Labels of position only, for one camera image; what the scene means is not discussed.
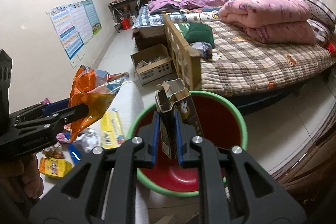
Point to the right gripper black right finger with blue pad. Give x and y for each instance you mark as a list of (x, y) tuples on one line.
[(234, 188)]

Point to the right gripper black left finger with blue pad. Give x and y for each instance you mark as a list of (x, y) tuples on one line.
[(101, 187)]

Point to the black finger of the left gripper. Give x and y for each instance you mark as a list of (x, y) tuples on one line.
[(47, 115)]

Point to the yellow paper box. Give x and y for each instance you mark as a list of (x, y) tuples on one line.
[(111, 131)]

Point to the orange snack bag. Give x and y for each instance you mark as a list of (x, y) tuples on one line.
[(96, 89)]

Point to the dark brown rabbit carton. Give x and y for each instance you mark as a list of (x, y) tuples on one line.
[(178, 119)]

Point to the person's left hand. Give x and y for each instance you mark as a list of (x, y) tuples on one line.
[(20, 178)]

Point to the blue snack wrapper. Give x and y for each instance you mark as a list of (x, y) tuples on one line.
[(74, 153)]

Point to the orange yellow juice carton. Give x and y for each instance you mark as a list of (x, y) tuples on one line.
[(55, 168)]

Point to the red bin green rim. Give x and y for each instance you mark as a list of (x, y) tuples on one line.
[(222, 124)]

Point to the crumpled paper ball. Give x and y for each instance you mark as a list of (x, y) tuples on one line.
[(87, 140)]

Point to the white table cover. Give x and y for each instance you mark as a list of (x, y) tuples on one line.
[(149, 206)]

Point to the bed with plaid quilt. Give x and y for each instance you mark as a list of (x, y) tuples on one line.
[(239, 65)]

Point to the red bucket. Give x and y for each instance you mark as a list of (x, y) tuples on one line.
[(125, 24)]

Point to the cardboard box on floor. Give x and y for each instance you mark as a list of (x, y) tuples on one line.
[(152, 63)]

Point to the small dark desk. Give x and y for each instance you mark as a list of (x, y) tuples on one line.
[(123, 9)]

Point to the green folded cloth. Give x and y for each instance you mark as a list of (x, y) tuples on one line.
[(199, 32)]

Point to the folded pink comforter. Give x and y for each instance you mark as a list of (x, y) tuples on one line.
[(271, 21)]

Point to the purple blanket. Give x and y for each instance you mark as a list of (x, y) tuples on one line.
[(158, 6)]

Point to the wall poster charts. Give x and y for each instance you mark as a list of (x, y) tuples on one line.
[(75, 25)]

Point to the wooden bed rail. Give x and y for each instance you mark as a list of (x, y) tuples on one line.
[(186, 59)]

